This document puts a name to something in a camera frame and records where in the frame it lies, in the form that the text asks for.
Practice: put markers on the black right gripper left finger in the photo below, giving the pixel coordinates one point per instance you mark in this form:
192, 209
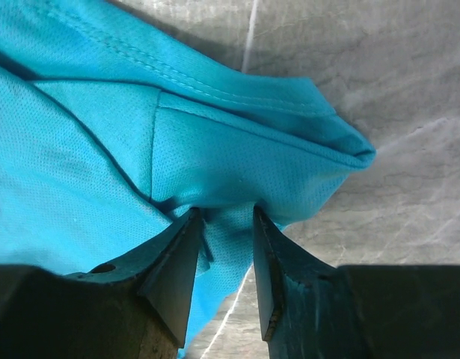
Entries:
134, 306

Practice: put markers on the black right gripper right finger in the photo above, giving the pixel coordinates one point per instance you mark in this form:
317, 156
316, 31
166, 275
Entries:
309, 309

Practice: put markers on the teal t shirt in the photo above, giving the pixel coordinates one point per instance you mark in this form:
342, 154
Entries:
110, 129

